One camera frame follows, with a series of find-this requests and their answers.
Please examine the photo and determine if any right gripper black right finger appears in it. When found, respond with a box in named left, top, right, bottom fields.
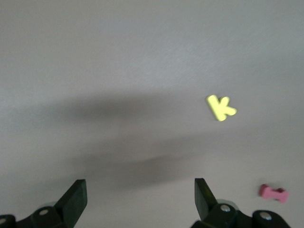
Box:
left=191, top=178, right=292, bottom=228

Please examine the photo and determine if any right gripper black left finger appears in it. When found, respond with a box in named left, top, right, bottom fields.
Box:
left=0, top=179, right=88, bottom=228

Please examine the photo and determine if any red foam letter I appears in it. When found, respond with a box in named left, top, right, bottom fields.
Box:
left=259, top=184, right=289, bottom=204

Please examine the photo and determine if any yellow foam letter K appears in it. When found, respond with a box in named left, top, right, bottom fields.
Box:
left=205, top=94, right=238, bottom=122

